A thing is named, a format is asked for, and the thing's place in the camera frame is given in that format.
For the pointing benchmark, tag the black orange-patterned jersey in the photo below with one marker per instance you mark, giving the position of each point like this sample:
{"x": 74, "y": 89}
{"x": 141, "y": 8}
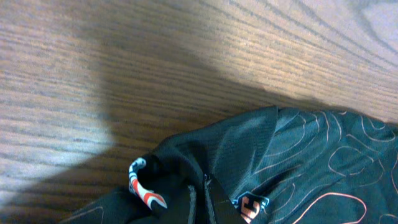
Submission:
{"x": 266, "y": 166}

